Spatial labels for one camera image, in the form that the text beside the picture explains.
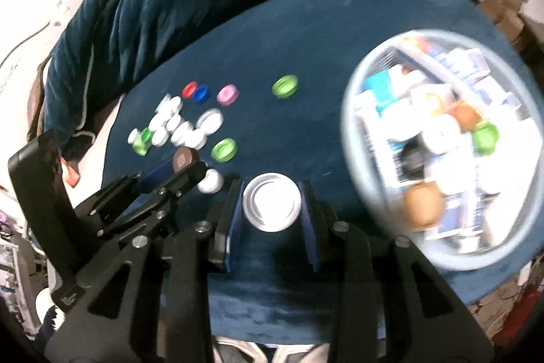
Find large green bottle cap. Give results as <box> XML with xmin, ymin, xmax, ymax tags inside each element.
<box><xmin>271</xmin><ymin>75</ymin><xmax>299</xmax><ymax>99</ymax></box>
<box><xmin>211</xmin><ymin>138</ymin><xmax>238</xmax><ymax>163</ymax></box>

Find pink bottle cap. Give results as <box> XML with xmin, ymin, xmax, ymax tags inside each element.
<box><xmin>217</xmin><ymin>84</ymin><xmax>240</xmax><ymax>107</ymax></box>

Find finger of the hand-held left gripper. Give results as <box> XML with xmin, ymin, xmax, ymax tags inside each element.
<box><xmin>73</xmin><ymin>160</ymin><xmax>178</xmax><ymax>220</ymax></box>
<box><xmin>97</xmin><ymin>160</ymin><xmax>210</xmax><ymax>242</ymax></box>

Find red printed card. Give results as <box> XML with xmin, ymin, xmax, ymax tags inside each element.
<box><xmin>62</xmin><ymin>159</ymin><xmax>82</xmax><ymax>188</ymax></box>

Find blue white medicine box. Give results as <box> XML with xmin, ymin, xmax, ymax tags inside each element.
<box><xmin>399</xmin><ymin>37</ymin><xmax>489</xmax><ymax>83</ymax></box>

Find small green bottle cap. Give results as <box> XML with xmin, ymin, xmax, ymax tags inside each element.
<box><xmin>132</xmin><ymin>127</ymin><xmax>154</xmax><ymax>157</ymax></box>
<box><xmin>471</xmin><ymin>122</ymin><xmax>500</xmax><ymax>155</ymax></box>

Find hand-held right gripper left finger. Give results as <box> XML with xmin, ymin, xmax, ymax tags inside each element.
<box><xmin>45</xmin><ymin>177</ymin><xmax>246</xmax><ymax>363</ymax></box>

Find teal packet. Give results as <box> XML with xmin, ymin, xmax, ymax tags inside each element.
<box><xmin>363</xmin><ymin>71</ymin><xmax>392</xmax><ymax>102</ymax></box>

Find large brown jar lid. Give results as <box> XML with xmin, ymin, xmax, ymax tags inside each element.
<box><xmin>402</xmin><ymin>182</ymin><xmax>445</xmax><ymax>227</ymax></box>

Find small brown bottle cap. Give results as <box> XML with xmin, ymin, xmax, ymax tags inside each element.
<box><xmin>453</xmin><ymin>101</ymin><xmax>483</xmax><ymax>131</ymax></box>

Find light blue round basket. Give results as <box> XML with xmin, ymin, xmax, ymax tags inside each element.
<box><xmin>340</xmin><ymin>29</ymin><xmax>541</xmax><ymax>273</ymax></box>

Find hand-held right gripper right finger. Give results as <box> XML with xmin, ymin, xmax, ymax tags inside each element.
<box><xmin>297</xmin><ymin>180</ymin><xmax>498</xmax><ymax>363</ymax></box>

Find white orange medicine box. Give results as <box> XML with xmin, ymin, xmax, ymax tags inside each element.
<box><xmin>410</xmin><ymin>84</ymin><xmax>453</xmax><ymax>113</ymax></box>

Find dark bottle cap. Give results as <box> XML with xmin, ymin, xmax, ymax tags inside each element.
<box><xmin>172</xmin><ymin>147</ymin><xmax>200</xmax><ymax>173</ymax></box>

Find wide white jar lid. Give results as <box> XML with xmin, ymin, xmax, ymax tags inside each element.
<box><xmin>242</xmin><ymin>172</ymin><xmax>303</xmax><ymax>234</ymax></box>
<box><xmin>421</xmin><ymin>114</ymin><xmax>464</xmax><ymax>155</ymax></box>

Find pile of white caps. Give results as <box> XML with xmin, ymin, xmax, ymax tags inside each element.
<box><xmin>126</xmin><ymin>94</ymin><xmax>224</xmax><ymax>194</ymax></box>

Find dark blue blanket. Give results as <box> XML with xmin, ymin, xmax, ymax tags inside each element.
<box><xmin>100</xmin><ymin>0</ymin><xmax>537</xmax><ymax>347</ymax></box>

